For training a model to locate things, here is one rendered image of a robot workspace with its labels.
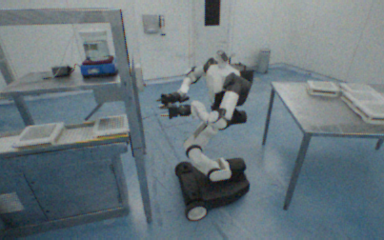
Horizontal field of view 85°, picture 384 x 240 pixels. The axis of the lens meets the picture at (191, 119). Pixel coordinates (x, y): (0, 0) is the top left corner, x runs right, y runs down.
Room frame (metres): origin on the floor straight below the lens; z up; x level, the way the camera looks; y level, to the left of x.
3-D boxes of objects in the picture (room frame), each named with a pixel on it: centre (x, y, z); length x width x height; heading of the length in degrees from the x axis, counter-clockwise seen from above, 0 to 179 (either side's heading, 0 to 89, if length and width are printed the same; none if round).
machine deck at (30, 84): (1.28, 0.75, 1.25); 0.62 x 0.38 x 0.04; 103
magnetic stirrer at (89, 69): (1.37, 0.59, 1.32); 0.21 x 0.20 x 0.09; 13
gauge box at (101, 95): (1.46, 0.59, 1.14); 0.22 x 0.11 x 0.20; 103
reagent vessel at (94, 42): (1.36, 0.58, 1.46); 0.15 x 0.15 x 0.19
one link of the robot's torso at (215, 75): (1.54, -0.29, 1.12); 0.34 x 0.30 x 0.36; 13
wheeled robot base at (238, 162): (1.52, -0.21, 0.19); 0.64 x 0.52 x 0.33; 103
